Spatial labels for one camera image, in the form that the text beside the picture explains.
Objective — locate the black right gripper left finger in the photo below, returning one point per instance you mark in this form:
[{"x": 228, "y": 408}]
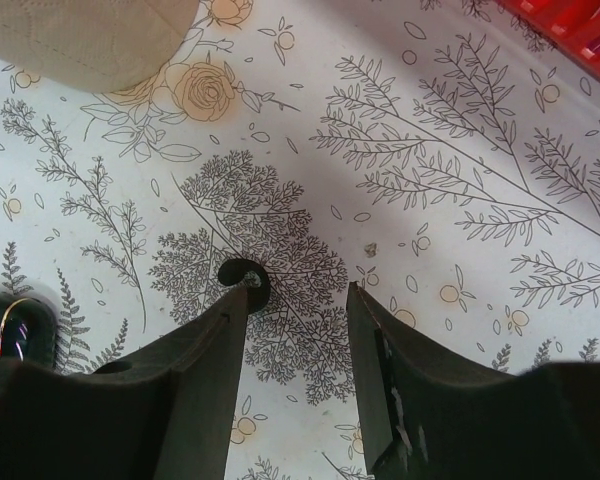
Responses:
[{"x": 164, "y": 411}]

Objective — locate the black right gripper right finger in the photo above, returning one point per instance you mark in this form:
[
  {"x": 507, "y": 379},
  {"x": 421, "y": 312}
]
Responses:
[{"x": 427, "y": 412}]

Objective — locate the black earbud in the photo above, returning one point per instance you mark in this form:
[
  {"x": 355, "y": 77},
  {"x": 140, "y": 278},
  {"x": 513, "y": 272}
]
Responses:
[{"x": 250, "y": 274}]

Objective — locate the black gold-trimmed charging case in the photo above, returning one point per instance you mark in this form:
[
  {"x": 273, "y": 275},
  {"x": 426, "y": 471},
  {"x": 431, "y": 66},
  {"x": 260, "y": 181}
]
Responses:
[{"x": 28, "y": 330}]

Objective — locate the floral patterned table mat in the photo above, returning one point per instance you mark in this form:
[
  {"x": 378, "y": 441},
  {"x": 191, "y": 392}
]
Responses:
[{"x": 440, "y": 154}]

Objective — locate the beige paper roll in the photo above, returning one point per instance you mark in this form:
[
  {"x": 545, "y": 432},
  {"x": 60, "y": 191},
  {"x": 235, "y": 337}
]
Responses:
[{"x": 94, "y": 46}]

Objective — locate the red plastic shopping basket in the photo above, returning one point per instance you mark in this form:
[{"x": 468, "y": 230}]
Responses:
[{"x": 573, "y": 26}]

